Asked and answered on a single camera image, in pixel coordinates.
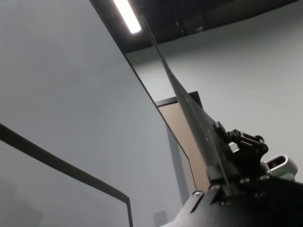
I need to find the black robot print poster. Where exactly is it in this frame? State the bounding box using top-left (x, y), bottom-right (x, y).
top-left (141, 15), bottom-right (240, 197)

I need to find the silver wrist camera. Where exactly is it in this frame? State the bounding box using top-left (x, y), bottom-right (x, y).
top-left (260, 153), bottom-right (299, 183)

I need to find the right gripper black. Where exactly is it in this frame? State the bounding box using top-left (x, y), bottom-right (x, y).
top-left (214, 122), bottom-right (270, 177)

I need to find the long white ceiling light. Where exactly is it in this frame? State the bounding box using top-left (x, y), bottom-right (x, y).
top-left (113, 0), bottom-right (143, 34)

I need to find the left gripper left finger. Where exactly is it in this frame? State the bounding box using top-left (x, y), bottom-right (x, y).
top-left (208, 183), bottom-right (225, 204)

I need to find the brown door black frame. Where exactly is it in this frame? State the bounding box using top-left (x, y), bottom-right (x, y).
top-left (155, 91), bottom-right (209, 191)

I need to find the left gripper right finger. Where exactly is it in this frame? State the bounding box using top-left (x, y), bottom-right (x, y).
top-left (223, 164), bottom-right (241, 196)

